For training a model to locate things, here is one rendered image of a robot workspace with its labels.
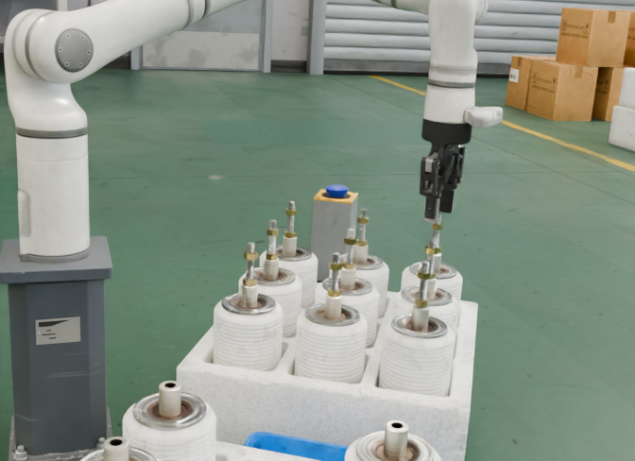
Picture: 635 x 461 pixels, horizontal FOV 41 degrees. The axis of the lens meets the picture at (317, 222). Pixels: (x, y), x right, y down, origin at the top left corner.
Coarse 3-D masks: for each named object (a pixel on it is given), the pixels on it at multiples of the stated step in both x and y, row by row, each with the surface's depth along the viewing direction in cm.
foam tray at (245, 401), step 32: (384, 320) 133; (192, 352) 118; (288, 352) 120; (192, 384) 114; (224, 384) 113; (256, 384) 112; (288, 384) 111; (320, 384) 111; (352, 384) 112; (224, 416) 114; (256, 416) 113; (288, 416) 112; (320, 416) 111; (352, 416) 110; (384, 416) 109; (416, 416) 108; (448, 416) 107; (448, 448) 109
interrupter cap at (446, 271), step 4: (412, 264) 137; (416, 264) 138; (420, 264) 138; (440, 264) 138; (444, 264) 138; (412, 268) 135; (416, 268) 135; (420, 268) 136; (440, 268) 137; (444, 268) 136; (448, 268) 136; (452, 268) 136; (412, 272) 134; (416, 272) 133; (440, 272) 135; (444, 272) 135; (448, 272) 134; (452, 272) 135; (436, 276) 132; (440, 276) 133; (444, 276) 132; (448, 276) 132; (452, 276) 133
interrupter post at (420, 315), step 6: (414, 306) 112; (426, 306) 112; (414, 312) 112; (420, 312) 112; (426, 312) 112; (414, 318) 112; (420, 318) 112; (426, 318) 112; (414, 324) 112; (420, 324) 112; (426, 324) 112; (420, 330) 112
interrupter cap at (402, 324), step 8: (392, 320) 114; (400, 320) 114; (408, 320) 115; (432, 320) 115; (440, 320) 115; (392, 328) 112; (400, 328) 112; (408, 328) 113; (432, 328) 113; (440, 328) 113; (416, 336) 110; (424, 336) 110; (432, 336) 110; (440, 336) 111
